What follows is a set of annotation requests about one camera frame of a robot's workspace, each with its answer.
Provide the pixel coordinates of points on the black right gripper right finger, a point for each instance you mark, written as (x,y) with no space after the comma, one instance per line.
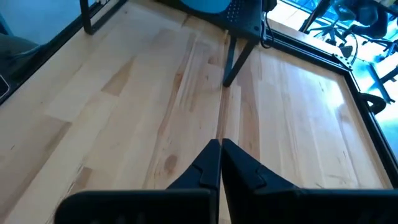
(248,199)

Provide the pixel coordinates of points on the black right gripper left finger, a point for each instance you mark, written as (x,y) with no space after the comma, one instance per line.
(199,202)

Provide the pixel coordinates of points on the blue plastic mini bowl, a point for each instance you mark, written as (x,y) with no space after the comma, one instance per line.
(205,4)

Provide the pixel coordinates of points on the black perforated metal shelf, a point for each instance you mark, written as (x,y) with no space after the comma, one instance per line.
(245,21)

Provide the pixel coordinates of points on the black floor fan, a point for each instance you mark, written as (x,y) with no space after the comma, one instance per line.
(346,50)

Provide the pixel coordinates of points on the black office chair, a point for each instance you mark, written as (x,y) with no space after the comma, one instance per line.
(373,21)
(340,11)

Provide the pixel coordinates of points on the black aluminium table frame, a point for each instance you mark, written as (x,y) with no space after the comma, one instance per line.
(373,124)

